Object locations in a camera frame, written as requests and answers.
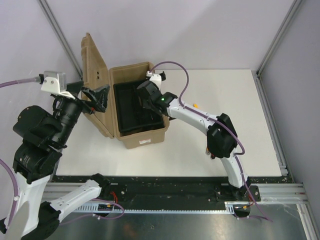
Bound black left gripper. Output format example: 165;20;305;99
53;79;111;145

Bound tan plastic toolbox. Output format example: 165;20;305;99
81;32;170;149

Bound black toolbox tray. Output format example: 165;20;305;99
113;80;165;136

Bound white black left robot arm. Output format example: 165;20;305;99
0;83;111;240

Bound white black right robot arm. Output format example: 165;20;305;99
137;80;249;201

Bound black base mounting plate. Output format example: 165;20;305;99
71;175;262;212

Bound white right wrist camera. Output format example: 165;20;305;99
146;71;162;90

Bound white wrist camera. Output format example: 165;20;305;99
146;71;162;90
40;71;75;100

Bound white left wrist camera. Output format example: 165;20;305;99
40;71;75;100

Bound left aluminium frame post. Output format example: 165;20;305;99
36;0;83;78

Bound aluminium frame post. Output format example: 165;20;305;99
36;0;83;78
256;0;305;77

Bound grey slotted cable duct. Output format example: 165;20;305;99
73;201;251;216

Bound right aluminium frame post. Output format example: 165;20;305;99
256;0;305;77

